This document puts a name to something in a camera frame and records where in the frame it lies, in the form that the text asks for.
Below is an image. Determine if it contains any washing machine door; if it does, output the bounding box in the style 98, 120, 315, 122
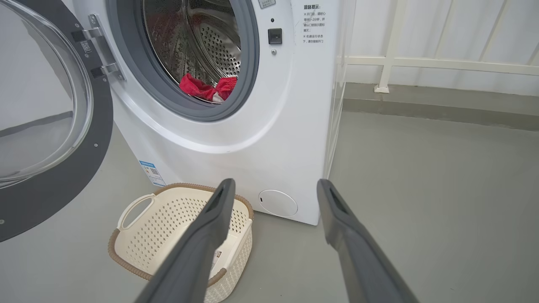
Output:
0, 0, 114, 242

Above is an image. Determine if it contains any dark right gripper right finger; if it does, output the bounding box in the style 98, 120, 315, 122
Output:
317, 179, 419, 303

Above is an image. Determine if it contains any stainless steel washer drum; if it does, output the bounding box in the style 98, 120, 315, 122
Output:
143, 0, 243, 99

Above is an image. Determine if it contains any red and white garment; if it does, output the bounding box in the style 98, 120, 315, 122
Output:
179, 73, 238, 103

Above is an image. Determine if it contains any blue energy label sticker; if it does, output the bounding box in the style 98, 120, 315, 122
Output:
139, 160, 167, 187

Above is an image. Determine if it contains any white metal railing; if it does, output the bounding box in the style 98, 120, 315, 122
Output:
345, 0, 539, 94

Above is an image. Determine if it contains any metal door hinge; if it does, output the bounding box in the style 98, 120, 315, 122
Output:
72, 14, 125, 81

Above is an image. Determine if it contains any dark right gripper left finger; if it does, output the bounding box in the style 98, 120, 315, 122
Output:
135, 178, 236, 303

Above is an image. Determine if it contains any round white filter cover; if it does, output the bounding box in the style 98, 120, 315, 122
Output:
258, 189, 298, 218

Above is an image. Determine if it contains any cream basket with brown rim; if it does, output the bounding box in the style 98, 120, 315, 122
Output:
108, 183, 254, 303

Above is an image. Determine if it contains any white front-load washing machine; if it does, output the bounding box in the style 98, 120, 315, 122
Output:
72, 0, 356, 226

